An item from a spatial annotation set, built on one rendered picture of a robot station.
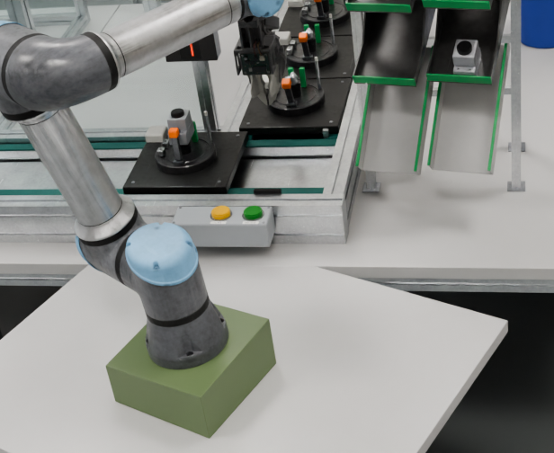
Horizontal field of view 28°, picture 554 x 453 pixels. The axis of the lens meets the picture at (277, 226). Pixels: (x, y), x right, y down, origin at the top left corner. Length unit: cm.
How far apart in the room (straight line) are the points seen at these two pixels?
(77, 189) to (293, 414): 55
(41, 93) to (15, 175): 109
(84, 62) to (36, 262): 93
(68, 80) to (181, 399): 61
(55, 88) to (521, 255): 108
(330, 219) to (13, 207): 72
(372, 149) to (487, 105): 26
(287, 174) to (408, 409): 76
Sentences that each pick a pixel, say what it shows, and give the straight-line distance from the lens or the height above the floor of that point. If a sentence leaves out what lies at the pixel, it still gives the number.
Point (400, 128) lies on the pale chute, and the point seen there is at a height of 106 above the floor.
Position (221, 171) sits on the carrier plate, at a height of 97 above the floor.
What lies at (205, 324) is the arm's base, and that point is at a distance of 198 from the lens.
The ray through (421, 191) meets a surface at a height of 86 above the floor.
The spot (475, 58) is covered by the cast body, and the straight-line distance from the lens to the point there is 226.
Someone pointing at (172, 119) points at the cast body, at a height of 108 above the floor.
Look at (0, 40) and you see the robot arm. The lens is 178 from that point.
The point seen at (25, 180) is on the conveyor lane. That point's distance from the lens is 276.
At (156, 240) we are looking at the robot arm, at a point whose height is 119.
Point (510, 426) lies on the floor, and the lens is 319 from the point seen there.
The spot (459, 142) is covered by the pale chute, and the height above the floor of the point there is 103.
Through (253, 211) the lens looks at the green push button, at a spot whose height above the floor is 97.
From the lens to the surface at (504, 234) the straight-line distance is 241.
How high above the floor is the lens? 226
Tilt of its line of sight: 34 degrees down
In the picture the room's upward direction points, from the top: 9 degrees counter-clockwise
